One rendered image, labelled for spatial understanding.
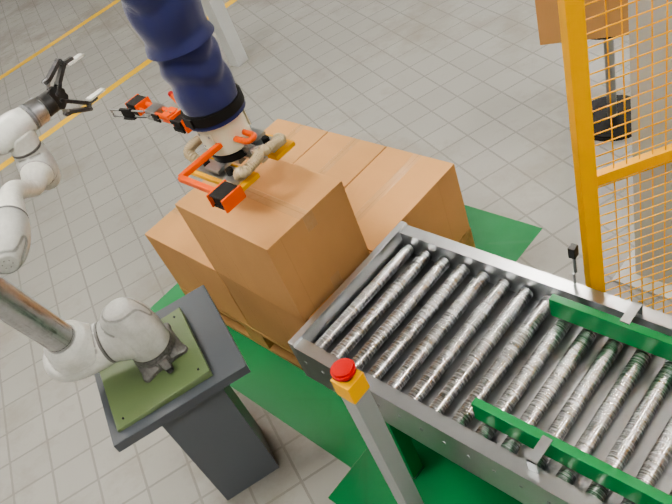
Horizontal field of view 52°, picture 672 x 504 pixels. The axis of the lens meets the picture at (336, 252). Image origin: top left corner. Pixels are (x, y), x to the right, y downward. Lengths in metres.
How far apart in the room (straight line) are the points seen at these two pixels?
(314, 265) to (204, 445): 0.80
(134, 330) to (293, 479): 1.01
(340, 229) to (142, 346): 0.85
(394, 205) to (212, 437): 1.22
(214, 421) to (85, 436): 1.11
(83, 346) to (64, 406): 1.51
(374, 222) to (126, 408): 1.26
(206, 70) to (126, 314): 0.83
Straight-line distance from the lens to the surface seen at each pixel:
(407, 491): 2.36
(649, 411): 2.24
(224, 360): 2.43
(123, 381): 2.57
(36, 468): 3.74
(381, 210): 3.02
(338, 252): 2.68
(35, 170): 2.46
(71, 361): 2.41
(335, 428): 3.04
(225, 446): 2.81
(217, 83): 2.39
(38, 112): 2.46
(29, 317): 2.24
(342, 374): 1.83
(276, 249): 2.45
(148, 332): 2.39
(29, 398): 4.08
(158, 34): 2.28
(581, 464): 2.07
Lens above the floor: 2.44
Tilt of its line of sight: 41 degrees down
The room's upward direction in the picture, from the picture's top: 23 degrees counter-clockwise
